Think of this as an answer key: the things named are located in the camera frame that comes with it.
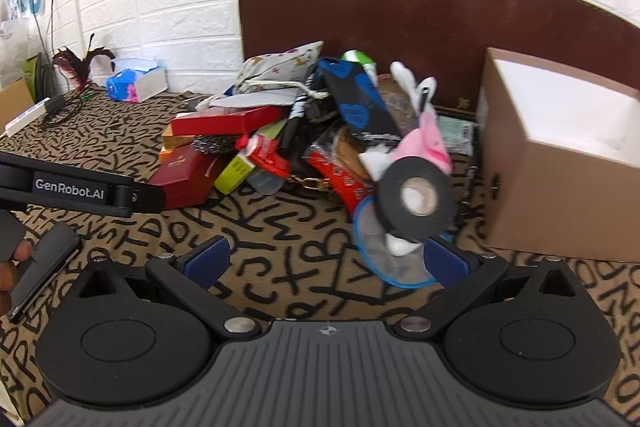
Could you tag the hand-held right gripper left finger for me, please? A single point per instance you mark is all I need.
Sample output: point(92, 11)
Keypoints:
point(207, 258)

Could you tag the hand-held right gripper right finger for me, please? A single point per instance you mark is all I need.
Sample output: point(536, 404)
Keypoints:
point(446, 258)

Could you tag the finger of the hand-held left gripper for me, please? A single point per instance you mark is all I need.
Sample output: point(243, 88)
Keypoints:
point(70, 192)
point(47, 264)

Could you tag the pink and white work glove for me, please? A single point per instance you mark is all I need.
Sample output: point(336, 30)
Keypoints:
point(425, 142)

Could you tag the brown cardboard box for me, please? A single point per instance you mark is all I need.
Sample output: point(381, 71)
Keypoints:
point(550, 167)

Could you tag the person's left hand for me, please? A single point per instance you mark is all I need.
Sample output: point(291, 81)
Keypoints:
point(20, 253)

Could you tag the clear lid with blue rim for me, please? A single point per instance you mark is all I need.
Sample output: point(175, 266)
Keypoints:
point(372, 242)

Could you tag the black tape roll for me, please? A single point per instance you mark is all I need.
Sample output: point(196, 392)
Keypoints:
point(395, 202)

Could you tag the letter-print tan cloth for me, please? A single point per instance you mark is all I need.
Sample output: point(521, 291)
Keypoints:
point(290, 247)

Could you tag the dark red gift box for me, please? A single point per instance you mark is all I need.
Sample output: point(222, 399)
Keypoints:
point(187, 174)

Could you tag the white power strip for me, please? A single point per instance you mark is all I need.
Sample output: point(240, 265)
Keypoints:
point(25, 117)

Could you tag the yellow-green small box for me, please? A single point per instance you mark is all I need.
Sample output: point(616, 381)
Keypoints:
point(234, 174)

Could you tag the clear plastic cup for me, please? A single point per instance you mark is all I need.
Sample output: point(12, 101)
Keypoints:
point(267, 182)

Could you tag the small tan cardboard box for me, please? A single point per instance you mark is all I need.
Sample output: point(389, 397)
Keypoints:
point(15, 99)

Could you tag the orange small box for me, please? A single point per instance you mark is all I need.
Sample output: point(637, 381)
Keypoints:
point(172, 147)

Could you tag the red snack packet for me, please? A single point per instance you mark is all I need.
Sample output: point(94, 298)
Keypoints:
point(267, 157)

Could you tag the red patterned wrapper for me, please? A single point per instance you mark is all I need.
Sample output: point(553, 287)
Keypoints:
point(345, 187)

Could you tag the green card packet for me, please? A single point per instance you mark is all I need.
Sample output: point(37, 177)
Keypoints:
point(455, 134)

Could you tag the blue tissue box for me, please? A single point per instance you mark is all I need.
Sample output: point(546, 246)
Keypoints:
point(132, 82)

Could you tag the dark red feather duster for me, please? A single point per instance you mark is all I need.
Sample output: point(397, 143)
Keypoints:
point(80, 62)

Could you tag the long red box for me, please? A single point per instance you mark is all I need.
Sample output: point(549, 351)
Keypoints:
point(220, 121)

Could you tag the white plastic bag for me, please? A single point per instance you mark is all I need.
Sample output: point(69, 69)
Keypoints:
point(12, 52)

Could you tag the black case with blue hearts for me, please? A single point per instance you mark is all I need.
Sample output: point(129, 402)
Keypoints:
point(357, 102)

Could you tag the green and white bottle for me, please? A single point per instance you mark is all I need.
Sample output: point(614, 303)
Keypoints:
point(357, 59)

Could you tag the dark brown wooden headboard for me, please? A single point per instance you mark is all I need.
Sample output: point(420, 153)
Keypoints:
point(425, 17)

